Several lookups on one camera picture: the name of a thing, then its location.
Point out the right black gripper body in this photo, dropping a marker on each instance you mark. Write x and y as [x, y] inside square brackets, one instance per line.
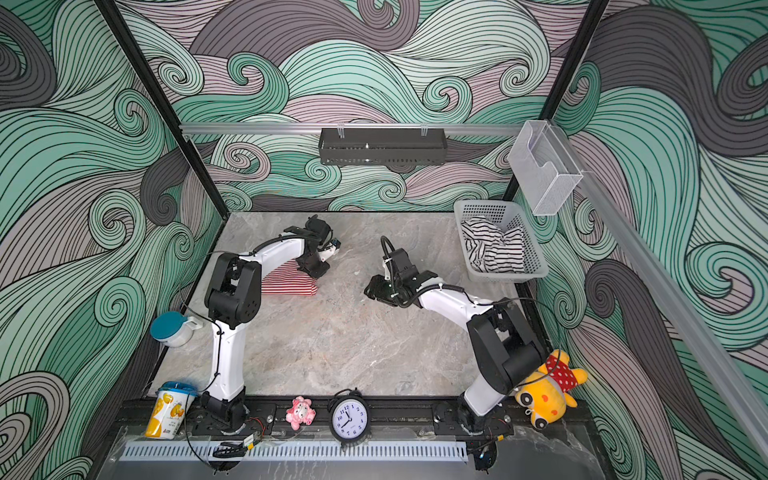
[387, 291]

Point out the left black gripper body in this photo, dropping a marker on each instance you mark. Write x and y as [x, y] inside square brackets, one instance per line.
[315, 267]

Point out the red white striped tank top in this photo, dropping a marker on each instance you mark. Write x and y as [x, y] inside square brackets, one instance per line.
[288, 279]

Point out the black white striped tank top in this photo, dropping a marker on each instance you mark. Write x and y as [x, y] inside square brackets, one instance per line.
[491, 249]

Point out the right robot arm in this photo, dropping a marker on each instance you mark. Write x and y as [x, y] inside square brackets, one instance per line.
[506, 348]

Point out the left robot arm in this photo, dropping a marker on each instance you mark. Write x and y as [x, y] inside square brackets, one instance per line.
[233, 299]

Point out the grey plastic laundry basket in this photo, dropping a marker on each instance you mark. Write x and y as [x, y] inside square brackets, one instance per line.
[505, 215]

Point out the black alarm clock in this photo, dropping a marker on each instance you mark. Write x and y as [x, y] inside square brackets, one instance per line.
[350, 418]

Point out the pink plush toy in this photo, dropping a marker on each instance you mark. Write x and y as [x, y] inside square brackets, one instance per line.
[300, 413]

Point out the teal lid white mug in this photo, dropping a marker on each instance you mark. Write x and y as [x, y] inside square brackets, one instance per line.
[173, 330]

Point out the yellow plush toy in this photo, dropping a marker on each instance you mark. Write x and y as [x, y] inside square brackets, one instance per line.
[546, 393]

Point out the yellow drink cup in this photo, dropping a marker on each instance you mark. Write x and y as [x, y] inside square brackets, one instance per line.
[172, 402]

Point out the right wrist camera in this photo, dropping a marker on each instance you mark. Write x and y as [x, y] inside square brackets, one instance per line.
[399, 270]

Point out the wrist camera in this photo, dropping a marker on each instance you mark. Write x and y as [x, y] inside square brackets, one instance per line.
[399, 270]
[321, 241]

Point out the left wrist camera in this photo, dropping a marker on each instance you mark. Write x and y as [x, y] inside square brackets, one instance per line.
[321, 241]

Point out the black wall shelf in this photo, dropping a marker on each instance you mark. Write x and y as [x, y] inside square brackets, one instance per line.
[387, 147]

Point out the white slotted cable duct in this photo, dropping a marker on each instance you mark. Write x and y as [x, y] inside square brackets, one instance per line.
[398, 450]

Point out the aluminium rail back wall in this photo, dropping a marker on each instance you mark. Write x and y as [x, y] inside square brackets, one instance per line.
[291, 128]

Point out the aluminium rail wall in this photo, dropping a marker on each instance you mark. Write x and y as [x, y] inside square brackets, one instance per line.
[291, 128]
[659, 188]

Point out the clear wall-mounted bin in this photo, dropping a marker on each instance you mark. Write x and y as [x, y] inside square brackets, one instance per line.
[544, 164]

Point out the aluminium rail right wall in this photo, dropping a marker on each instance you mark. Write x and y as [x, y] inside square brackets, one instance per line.
[659, 188]

